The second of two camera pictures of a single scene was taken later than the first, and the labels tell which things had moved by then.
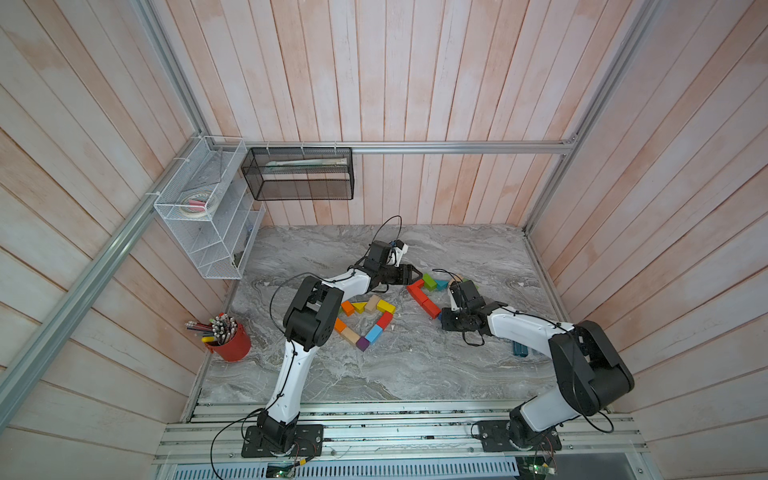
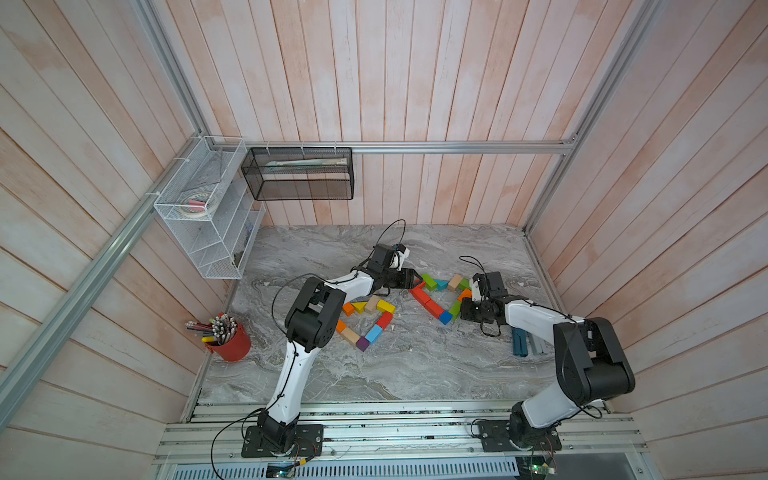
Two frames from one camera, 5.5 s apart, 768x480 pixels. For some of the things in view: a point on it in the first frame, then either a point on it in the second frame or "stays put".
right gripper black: (445, 322) -> (464, 313)
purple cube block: (362, 343) stays put
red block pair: (416, 293) stays put
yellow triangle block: (359, 306) stays put
